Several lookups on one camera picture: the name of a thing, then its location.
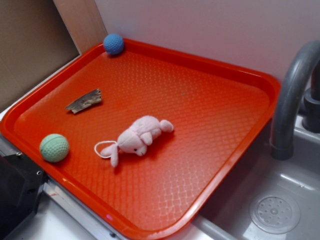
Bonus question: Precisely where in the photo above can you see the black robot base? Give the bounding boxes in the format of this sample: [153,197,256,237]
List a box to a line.
[0,154,46,240]

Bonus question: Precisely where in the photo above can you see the pink plush bunny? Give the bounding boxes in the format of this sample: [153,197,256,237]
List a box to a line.
[94,115,174,168]

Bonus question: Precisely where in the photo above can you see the orange plastic tray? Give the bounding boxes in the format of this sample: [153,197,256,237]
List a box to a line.
[0,39,280,240]

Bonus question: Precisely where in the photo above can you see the brown wood piece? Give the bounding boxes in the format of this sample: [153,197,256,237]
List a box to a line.
[65,88,102,114]

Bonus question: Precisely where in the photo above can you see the blue dimpled ball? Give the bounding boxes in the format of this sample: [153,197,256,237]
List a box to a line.
[103,33,125,55]

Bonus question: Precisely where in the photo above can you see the green dimpled ball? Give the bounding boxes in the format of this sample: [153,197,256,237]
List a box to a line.
[39,133,70,163]

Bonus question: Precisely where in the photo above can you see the grey curved faucet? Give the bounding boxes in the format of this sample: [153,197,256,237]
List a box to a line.
[269,40,320,160]

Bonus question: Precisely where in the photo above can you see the grey plastic sink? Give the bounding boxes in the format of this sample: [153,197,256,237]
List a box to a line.
[193,117,320,240]

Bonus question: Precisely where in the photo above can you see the brown cardboard panel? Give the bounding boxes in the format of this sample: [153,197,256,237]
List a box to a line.
[0,0,79,111]

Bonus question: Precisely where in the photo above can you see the dark grey faucet handle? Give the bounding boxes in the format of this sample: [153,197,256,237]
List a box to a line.
[302,61,320,134]

